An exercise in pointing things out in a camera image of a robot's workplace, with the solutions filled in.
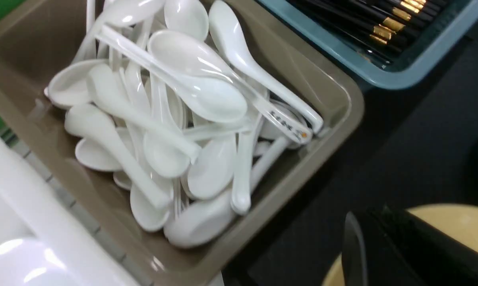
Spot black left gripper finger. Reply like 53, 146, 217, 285
341, 207, 478, 286

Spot tan noodle bowl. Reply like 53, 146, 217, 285
322, 203, 478, 286

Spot black textured serving tray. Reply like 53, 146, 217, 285
223, 22, 478, 286

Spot blue plastic chopstick bin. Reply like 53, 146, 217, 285
259, 0, 478, 89

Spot bundle of black chopsticks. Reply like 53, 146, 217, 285
289, 0, 449, 68

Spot long white spoon in bin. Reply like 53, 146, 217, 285
208, 0, 323, 133

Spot white soup spoon in bin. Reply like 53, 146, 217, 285
149, 29, 313, 145

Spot large white plastic tub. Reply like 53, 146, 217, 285
0, 138, 138, 286

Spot taupe plastic spoon bin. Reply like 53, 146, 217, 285
0, 0, 364, 286

